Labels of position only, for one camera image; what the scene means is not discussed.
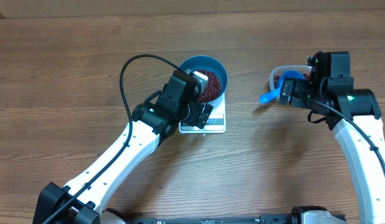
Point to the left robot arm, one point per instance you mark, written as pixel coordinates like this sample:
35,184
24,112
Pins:
84,198

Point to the clear plastic container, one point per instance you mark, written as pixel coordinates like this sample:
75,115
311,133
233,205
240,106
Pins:
278,72

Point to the blue plastic measuring scoop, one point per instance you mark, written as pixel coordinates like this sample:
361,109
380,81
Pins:
269,96

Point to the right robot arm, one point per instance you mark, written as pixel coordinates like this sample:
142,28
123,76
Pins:
354,116

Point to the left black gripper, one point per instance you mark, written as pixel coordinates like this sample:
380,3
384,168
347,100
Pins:
193,119

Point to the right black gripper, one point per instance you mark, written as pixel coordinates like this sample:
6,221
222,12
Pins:
298,87

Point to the red beans in bowl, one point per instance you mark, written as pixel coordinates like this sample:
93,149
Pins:
213,87

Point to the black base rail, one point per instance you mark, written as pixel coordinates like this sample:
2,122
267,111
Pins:
310,214

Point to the white digital kitchen scale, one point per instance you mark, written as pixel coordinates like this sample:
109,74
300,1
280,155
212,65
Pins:
216,123

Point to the blue metal bowl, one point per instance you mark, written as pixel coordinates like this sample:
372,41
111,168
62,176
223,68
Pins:
207,63

